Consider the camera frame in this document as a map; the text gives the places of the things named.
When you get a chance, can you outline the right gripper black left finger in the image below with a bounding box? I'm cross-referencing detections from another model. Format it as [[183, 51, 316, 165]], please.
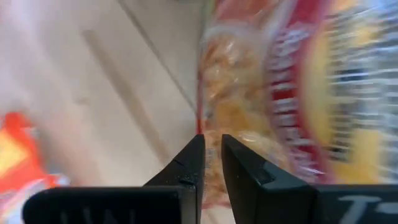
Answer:
[[22, 133, 206, 224]]

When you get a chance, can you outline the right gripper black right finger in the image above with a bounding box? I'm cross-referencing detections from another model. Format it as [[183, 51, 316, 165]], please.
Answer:
[[220, 133, 398, 224]]

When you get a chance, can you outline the red Maruchan ramen packet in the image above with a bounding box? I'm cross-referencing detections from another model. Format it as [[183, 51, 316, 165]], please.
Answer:
[[195, 0, 398, 210], [0, 111, 71, 224]]

